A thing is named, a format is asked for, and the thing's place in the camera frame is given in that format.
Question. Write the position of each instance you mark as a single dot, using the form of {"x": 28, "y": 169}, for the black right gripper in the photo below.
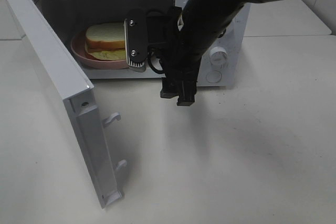
{"x": 167, "y": 55}

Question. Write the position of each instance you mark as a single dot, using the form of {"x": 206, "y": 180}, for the round white door button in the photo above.
{"x": 214, "y": 76}

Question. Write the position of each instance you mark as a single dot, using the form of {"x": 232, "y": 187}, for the white bread sandwich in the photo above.
{"x": 106, "y": 41}

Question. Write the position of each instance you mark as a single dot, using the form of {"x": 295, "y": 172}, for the white microwave door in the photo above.
{"x": 70, "y": 93}

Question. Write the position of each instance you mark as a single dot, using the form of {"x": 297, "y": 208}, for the pink round plate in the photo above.
{"x": 77, "y": 45}

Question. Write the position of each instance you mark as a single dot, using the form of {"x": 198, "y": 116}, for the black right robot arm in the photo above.
{"x": 203, "y": 21}

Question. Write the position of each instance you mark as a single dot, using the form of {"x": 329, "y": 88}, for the lower white timer knob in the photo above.
{"x": 218, "y": 56}

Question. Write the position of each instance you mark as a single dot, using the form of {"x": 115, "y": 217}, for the white microwave oven body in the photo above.
{"x": 50, "y": 25}

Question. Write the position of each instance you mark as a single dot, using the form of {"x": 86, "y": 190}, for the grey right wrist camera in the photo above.
{"x": 136, "y": 39}

